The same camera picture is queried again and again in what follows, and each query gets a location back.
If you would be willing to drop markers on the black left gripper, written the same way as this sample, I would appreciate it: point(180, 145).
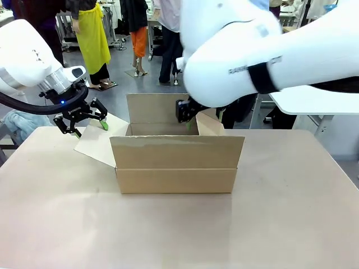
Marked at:
point(75, 110)

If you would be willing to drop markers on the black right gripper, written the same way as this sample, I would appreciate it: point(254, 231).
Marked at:
point(183, 110)

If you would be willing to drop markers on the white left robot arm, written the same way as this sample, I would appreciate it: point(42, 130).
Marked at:
point(22, 53)

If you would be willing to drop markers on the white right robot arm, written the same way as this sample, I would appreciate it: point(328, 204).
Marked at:
point(252, 50)

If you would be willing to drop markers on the open brown cardboard box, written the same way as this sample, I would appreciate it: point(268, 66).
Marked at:
point(174, 159)

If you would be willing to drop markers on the light blue towel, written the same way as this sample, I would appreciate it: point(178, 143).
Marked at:
point(18, 123)

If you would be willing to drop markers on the mannequin in yellow apron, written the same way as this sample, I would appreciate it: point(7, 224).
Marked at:
point(92, 36)

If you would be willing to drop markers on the grey metal cart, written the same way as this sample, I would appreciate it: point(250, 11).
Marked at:
point(67, 30)

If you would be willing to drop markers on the person in light shirt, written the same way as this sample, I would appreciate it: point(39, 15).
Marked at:
point(168, 36)

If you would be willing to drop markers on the mannequin in orange pants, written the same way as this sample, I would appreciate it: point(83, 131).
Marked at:
point(138, 36)

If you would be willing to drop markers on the white background workbench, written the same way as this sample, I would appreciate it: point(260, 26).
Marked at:
point(154, 28)

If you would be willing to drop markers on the person in dark clothes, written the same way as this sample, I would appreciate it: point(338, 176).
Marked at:
point(47, 16)

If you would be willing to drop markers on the white side table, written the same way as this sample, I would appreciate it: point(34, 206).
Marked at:
point(314, 103)

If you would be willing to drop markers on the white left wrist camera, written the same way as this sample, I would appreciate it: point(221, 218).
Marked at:
point(75, 72)

